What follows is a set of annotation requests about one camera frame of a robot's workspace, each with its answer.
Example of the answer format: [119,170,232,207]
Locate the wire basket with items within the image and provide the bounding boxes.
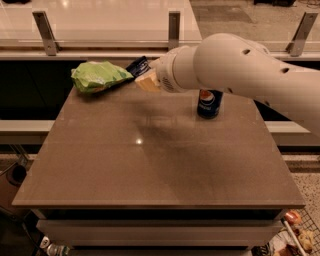
[267,209,320,256]

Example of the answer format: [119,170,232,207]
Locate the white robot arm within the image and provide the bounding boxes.
[135,33,320,136]

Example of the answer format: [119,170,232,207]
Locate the blue rxbar blueberry wrapper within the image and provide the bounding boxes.
[126,56,150,78]

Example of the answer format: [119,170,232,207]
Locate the left metal railing bracket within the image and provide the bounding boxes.
[32,11,59,56]

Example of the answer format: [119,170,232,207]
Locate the right metal railing bracket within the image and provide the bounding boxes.
[286,12,318,57]

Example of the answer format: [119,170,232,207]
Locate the items under table left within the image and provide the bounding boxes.
[40,236,70,256]

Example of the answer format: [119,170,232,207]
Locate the middle metal railing bracket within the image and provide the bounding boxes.
[168,11,180,50]

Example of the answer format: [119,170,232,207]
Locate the metal railing bracket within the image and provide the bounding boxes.
[286,12,318,57]
[168,11,180,50]
[32,11,59,56]

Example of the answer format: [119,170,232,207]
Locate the green rice chip bag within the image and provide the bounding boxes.
[71,61,133,94]

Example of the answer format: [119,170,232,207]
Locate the blue pepsi can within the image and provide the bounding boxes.
[197,89,223,119]

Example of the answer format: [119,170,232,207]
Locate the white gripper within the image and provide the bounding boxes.
[135,46,187,93]

